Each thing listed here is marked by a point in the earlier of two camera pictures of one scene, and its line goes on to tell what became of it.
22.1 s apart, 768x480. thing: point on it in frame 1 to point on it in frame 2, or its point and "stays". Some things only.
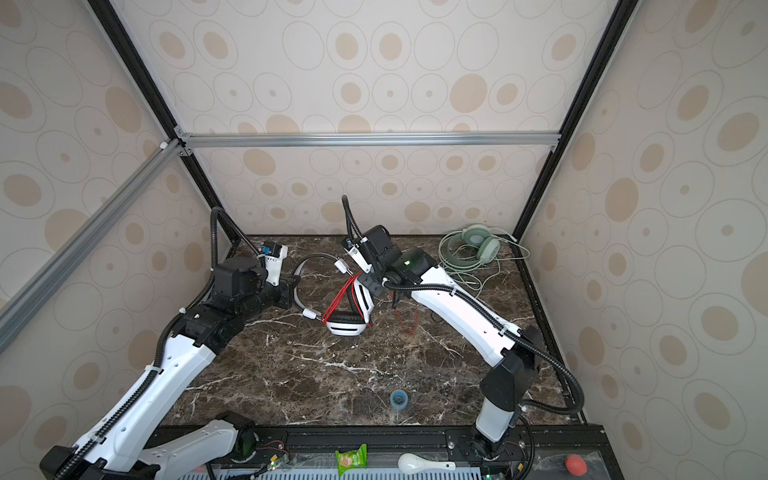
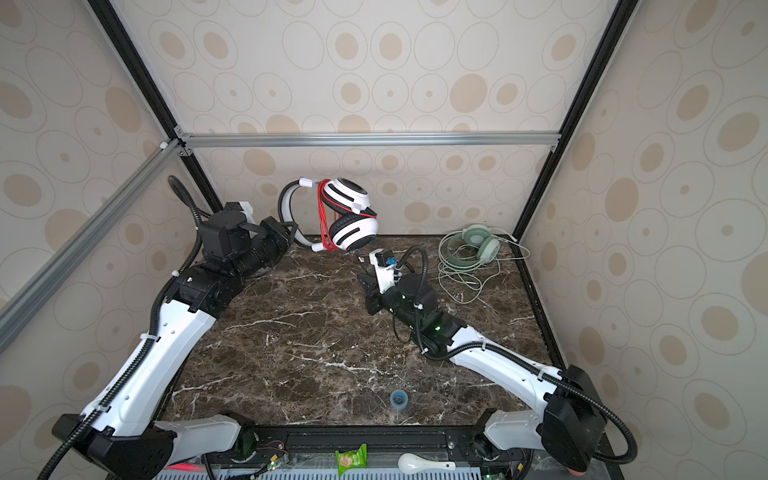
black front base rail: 557,451 stays
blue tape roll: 398,399 stays
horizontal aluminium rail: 320,140 stays
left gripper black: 287,293 to 278,229
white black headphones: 349,325 to 354,223
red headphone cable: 350,287 to 322,198
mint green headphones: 473,255 stays
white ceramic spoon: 410,464 stays
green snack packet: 351,459 stays
